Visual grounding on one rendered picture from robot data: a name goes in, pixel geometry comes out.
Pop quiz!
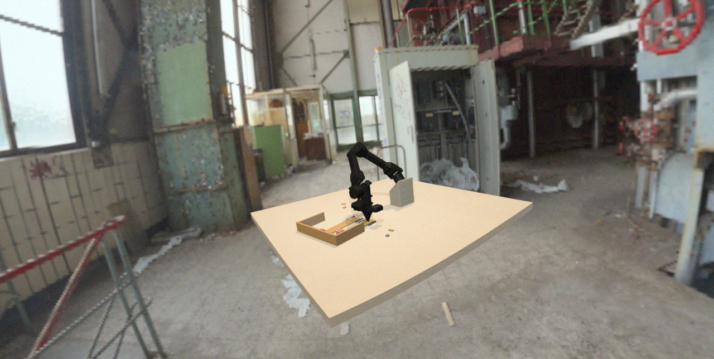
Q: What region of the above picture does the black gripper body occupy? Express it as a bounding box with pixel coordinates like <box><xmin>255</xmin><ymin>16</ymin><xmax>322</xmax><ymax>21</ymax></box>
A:
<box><xmin>351</xmin><ymin>194</ymin><xmax>383</xmax><ymax>213</ymax></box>

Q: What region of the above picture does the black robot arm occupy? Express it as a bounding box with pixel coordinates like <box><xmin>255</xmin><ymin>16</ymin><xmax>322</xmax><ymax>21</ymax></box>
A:
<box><xmin>347</xmin><ymin>142</ymin><xmax>405</xmax><ymax>211</ymax></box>

